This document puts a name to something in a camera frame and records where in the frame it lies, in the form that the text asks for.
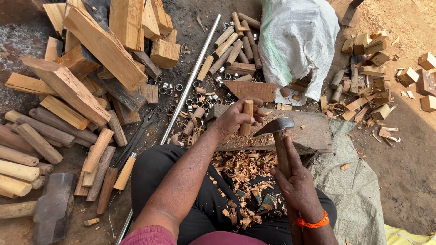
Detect small light wooden block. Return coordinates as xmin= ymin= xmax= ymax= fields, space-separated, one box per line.
xmin=397 ymin=67 xmax=420 ymax=86
xmin=418 ymin=52 xmax=436 ymax=71
xmin=420 ymin=95 xmax=436 ymax=113

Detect person's maroon shirt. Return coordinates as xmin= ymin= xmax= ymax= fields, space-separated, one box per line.
xmin=119 ymin=225 xmax=270 ymax=245

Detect grey woven sack cloth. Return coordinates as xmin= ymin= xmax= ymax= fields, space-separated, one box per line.
xmin=308 ymin=119 xmax=387 ymax=245

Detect flat brown wooden board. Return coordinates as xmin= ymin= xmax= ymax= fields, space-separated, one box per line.
xmin=222 ymin=81 xmax=276 ymax=103

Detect heap of wood offcuts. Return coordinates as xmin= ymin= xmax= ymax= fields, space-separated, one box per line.
xmin=320 ymin=30 xmax=401 ymax=147

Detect dark brown wooden block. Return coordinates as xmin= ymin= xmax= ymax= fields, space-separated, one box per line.
xmin=416 ymin=69 xmax=436 ymax=97

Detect heap of split wood blocks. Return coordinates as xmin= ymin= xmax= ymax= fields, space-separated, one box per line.
xmin=5 ymin=0 xmax=181 ymax=131

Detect person's right hand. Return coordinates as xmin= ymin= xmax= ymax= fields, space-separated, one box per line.
xmin=271 ymin=136 xmax=325 ymax=220

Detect large iron sledgehammer head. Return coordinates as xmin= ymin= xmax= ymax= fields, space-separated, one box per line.
xmin=32 ymin=172 xmax=76 ymax=245

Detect adze with wooden handle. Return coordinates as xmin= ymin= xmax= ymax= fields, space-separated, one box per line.
xmin=252 ymin=117 xmax=304 ymax=245

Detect scatter of metal ferrule rings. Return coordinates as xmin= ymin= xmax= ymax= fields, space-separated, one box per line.
xmin=148 ymin=20 xmax=263 ymax=118

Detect pile of turned wooden handles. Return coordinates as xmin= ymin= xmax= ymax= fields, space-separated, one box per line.
xmin=196 ymin=12 xmax=263 ymax=82

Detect long steel pipe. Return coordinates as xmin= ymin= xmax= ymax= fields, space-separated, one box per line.
xmin=115 ymin=14 xmax=223 ymax=245

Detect person's black trousers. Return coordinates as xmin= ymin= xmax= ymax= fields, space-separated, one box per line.
xmin=131 ymin=145 xmax=338 ymax=245

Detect white woven sack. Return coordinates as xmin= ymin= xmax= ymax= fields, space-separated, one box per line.
xmin=258 ymin=0 xmax=340 ymax=107

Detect orange thread wristband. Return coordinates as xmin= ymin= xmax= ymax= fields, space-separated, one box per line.
xmin=294 ymin=210 xmax=330 ymax=228

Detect wooden handle with metal ferrule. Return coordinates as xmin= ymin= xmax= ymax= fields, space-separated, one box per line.
xmin=113 ymin=152 xmax=138 ymax=191

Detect brown wooden stick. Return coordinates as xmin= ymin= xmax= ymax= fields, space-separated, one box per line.
xmin=183 ymin=106 xmax=206 ymax=137

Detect black iron tongs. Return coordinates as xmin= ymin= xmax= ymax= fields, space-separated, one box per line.
xmin=112 ymin=108 xmax=158 ymax=169

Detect weathered wooden chopping block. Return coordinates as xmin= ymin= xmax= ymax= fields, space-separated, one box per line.
xmin=206 ymin=104 xmax=333 ymax=155

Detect heap of rounded wooden sticks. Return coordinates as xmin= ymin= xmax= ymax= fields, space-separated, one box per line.
xmin=0 ymin=107 xmax=128 ymax=220

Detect short light wooden handle blank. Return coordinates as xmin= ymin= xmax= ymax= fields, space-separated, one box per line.
xmin=239 ymin=99 xmax=255 ymax=137

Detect person's left hand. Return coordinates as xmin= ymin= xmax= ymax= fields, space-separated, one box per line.
xmin=211 ymin=98 xmax=267 ymax=141

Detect yellow cloth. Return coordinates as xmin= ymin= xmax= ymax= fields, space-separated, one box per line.
xmin=384 ymin=224 xmax=436 ymax=245

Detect pile of wood shavings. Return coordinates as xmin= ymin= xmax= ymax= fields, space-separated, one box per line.
xmin=208 ymin=150 xmax=284 ymax=230

